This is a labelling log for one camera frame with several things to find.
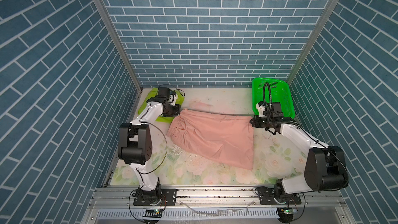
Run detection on lime green shorts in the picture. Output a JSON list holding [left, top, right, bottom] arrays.
[[138, 88, 185, 123]]

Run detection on pink shorts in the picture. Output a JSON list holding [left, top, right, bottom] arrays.
[[167, 110, 254, 170]]

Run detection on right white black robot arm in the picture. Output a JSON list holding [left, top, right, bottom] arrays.
[[250, 116, 349, 205]]

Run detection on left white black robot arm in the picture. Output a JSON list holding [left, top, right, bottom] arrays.
[[118, 97, 180, 206]]

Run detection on green plastic basket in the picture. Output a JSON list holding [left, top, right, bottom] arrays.
[[252, 77, 295, 118]]

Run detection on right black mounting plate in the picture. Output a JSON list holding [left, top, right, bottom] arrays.
[[255, 186, 302, 205]]

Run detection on black mounting plate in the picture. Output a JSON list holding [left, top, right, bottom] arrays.
[[255, 186, 302, 205], [133, 189, 177, 206]]

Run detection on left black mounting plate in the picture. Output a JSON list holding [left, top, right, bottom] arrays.
[[133, 189, 177, 206]]

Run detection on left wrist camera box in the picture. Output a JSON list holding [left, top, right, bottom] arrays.
[[156, 87, 174, 102]]

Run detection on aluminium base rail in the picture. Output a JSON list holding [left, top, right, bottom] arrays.
[[88, 185, 346, 209]]

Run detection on left aluminium corner post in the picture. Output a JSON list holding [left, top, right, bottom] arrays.
[[92, 0, 143, 93]]

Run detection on aluminium corner post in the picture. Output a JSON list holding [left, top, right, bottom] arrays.
[[286, 0, 340, 85], [92, 0, 143, 93]]

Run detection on right aluminium corner post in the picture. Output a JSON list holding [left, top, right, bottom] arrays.
[[286, 0, 340, 85]]

